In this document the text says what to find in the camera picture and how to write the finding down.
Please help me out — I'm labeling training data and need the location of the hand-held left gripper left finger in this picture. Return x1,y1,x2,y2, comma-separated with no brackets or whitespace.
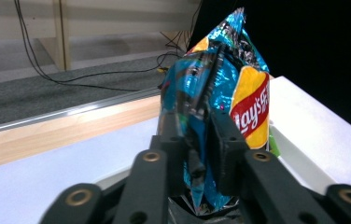
149,110,187,199

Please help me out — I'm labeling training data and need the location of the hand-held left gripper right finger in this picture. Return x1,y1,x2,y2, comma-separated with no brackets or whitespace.
207,109,250,198

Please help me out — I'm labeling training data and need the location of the green seaweed snack packet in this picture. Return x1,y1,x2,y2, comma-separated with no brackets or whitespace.
268,130,281,159

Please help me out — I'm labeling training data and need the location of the blue potato chips bag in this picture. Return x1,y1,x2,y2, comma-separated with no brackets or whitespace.
157,7,271,217

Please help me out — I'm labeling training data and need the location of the white plastic tray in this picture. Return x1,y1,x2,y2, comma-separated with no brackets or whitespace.
93,75,351,197

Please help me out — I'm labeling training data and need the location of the black curtain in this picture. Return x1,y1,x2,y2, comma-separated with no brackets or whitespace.
189,0,351,140

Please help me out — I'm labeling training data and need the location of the pale wooden cabinet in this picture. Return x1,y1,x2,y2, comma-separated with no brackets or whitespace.
0,0,204,87

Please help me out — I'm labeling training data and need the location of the aluminium rail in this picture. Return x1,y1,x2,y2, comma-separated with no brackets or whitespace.
0,88,162,138

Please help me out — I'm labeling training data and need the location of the long black floor cable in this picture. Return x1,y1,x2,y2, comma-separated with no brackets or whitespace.
13,0,203,93

